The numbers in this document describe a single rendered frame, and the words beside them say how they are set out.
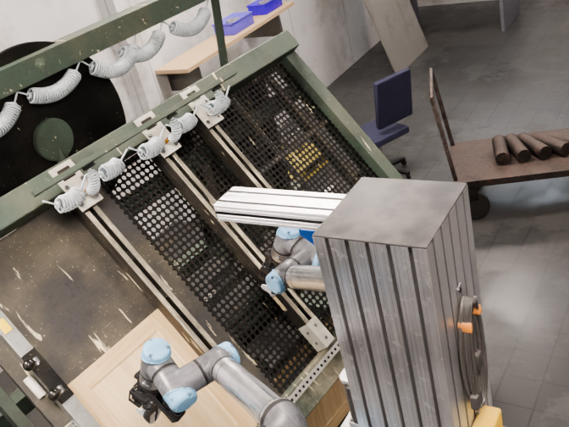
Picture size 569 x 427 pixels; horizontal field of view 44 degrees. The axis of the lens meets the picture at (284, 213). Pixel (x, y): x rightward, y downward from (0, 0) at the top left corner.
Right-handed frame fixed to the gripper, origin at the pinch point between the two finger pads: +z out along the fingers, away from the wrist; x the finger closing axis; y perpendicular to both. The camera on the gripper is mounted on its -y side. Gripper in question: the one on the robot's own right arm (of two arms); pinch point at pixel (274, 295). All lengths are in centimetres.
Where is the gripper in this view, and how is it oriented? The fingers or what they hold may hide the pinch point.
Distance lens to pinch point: 254.9
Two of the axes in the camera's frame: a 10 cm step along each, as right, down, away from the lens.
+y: -9.0, -4.2, 1.5
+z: -2.1, 7.0, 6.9
